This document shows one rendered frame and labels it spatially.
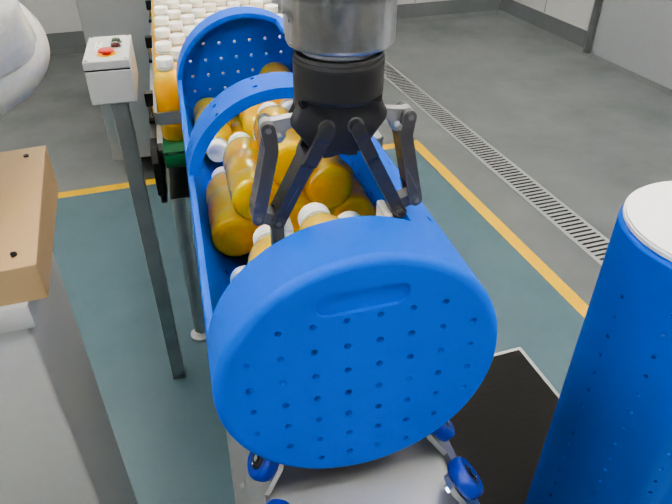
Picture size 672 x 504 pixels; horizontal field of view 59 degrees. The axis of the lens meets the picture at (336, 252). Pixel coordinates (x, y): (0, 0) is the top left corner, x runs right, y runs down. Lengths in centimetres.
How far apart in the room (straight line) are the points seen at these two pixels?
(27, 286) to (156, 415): 121
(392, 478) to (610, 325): 50
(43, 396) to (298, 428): 52
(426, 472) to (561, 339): 166
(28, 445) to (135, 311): 138
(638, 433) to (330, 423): 66
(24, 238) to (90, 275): 177
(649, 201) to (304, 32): 74
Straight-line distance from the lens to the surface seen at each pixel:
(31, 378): 101
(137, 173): 167
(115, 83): 149
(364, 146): 53
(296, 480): 72
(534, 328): 236
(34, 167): 109
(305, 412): 60
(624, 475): 124
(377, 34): 47
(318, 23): 46
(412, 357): 59
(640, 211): 104
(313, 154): 52
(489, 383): 191
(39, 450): 113
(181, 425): 200
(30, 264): 88
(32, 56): 105
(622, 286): 103
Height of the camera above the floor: 152
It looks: 35 degrees down
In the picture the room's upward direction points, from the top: straight up
